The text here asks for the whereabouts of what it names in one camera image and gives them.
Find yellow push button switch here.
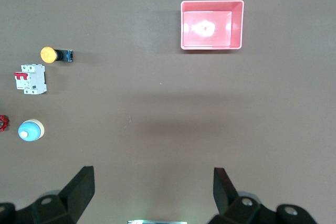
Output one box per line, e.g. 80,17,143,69
40,46,74,64

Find brass valve red handle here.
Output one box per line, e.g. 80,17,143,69
0,114,10,133

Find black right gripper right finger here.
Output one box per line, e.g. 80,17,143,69
207,167,318,224

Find blue dome call bell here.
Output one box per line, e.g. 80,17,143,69
17,119,45,142

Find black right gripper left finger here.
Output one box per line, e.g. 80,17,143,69
0,166,96,224

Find pink plastic bin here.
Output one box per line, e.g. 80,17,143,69
180,0,245,51

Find white circuit breaker red levers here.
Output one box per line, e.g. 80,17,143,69
14,63,48,95

